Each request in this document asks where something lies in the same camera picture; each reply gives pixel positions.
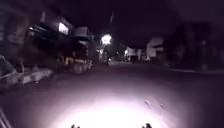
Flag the dark trees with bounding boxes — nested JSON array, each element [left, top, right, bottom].
[[163, 20, 224, 71]]

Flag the tall white building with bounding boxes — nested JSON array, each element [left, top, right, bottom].
[[145, 37, 166, 63]]

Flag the row of dark buildings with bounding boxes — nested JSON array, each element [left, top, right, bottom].
[[0, 0, 100, 76]]

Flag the street lamp pole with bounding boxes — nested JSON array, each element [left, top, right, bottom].
[[100, 13, 115, 64]]

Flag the grey asphalt road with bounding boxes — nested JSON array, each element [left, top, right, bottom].
[[0, 60, 224, 128]]

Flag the low white building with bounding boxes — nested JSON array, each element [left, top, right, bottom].
[[123, 47, 146, 63]]

